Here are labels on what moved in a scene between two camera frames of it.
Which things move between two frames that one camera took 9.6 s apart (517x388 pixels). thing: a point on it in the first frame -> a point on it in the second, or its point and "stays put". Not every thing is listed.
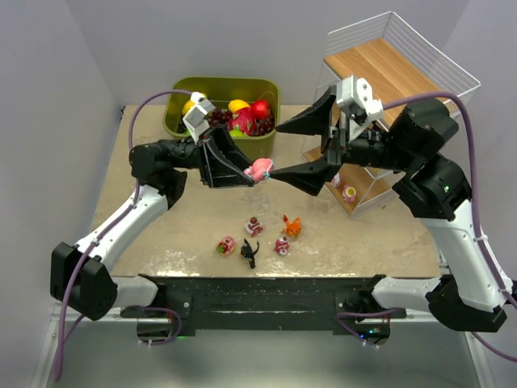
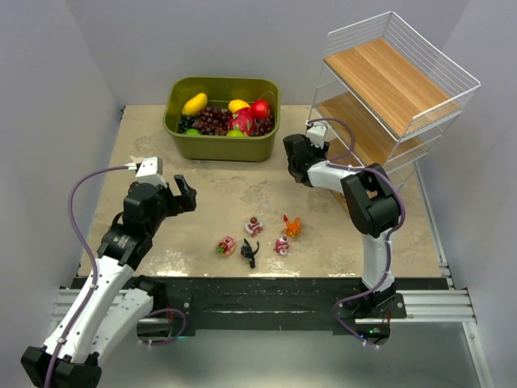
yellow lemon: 236,104 stays put
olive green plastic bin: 220,92 stays put
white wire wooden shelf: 402,68 stays put
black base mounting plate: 193,302 stays put
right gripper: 334,142 -> 297,158
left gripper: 206,160 -> 174,198
